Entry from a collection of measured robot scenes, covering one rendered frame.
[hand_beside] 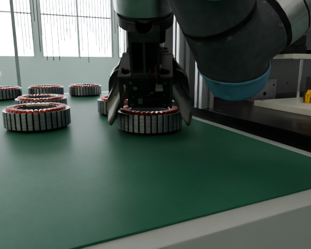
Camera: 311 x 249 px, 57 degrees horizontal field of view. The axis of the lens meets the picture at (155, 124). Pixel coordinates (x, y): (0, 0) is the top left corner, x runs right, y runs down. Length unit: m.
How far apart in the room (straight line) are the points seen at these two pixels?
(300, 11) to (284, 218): 0.20
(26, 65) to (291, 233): 6.66
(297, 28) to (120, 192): 0.24
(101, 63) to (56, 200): 6.78
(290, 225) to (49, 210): 0.19
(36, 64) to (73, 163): 6.49
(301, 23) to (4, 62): 6.62
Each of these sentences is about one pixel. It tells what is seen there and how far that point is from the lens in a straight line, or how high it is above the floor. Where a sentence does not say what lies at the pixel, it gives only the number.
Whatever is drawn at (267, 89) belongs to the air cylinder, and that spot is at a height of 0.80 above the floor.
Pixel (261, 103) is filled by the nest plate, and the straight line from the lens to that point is 0.65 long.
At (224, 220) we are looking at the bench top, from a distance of 0.23.
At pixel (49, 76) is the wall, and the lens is 6.83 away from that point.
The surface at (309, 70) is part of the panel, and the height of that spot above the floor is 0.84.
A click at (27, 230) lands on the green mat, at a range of 0.23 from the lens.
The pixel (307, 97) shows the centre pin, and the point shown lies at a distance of 0.66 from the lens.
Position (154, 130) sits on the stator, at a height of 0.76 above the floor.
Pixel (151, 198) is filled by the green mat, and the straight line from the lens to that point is 0.25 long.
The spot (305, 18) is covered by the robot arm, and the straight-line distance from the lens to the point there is 0.34.
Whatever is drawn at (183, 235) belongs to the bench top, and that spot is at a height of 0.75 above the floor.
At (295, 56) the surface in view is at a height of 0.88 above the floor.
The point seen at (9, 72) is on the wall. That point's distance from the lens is 6.81.
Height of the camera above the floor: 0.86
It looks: 12 degrees down
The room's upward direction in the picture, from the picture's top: straight up
